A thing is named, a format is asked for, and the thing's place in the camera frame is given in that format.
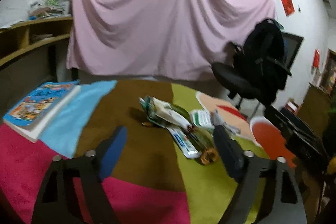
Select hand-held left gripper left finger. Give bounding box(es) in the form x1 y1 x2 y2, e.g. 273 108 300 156
31 126 128 224

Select flat papers in shelf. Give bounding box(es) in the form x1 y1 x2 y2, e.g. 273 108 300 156
31 33 54 43

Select framed wall picture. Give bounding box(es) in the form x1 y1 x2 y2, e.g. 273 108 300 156
322 49 336 96

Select brown round snack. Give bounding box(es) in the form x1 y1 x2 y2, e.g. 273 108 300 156
198 147 220 165

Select silver crumpled wrapper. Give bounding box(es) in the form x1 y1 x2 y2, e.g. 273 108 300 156
212 109 241 138

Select multicoloured printed tablecloth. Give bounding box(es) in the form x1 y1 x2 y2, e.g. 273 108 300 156
0 79 273 224

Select pink hanging sheet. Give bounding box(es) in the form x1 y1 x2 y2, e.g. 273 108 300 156
66 0 278 82

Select black backpack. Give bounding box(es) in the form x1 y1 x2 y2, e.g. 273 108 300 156
233 19 290 104

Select blue illustrated book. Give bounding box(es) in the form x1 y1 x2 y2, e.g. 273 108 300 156
3 80 81 143

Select green white packet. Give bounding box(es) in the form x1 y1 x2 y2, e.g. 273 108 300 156
189 109 214 130

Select red plastic bin white rim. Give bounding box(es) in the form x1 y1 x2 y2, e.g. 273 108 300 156
249 116 297 170

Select pile of papers and bags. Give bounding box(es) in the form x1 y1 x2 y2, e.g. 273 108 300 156
28 0 72 20

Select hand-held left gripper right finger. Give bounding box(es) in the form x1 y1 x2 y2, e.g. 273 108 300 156
213 126 307 224

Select red paper wall decoration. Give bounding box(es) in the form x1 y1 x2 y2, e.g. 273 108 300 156
279 0 294 17

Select small red wall paper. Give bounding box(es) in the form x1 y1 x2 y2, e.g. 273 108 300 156
313 49 321 68

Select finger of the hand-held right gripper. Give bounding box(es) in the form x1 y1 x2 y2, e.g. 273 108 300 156
265 105 300 136

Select dark green wrapper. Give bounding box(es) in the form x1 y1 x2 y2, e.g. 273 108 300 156
193 128 214 153

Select white blue medicine sachet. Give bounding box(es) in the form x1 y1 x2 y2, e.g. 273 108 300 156
167 126 202 159

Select crumpled white wrapper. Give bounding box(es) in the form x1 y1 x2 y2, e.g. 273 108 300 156
139 96 192 128

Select wooden cabinet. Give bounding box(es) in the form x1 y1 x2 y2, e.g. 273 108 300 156
299 82 336 132

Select black office chair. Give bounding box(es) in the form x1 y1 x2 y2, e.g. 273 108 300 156
211 31 305 119

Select wooden wall shelf unit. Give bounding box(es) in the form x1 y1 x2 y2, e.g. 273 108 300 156
0 16 74 75

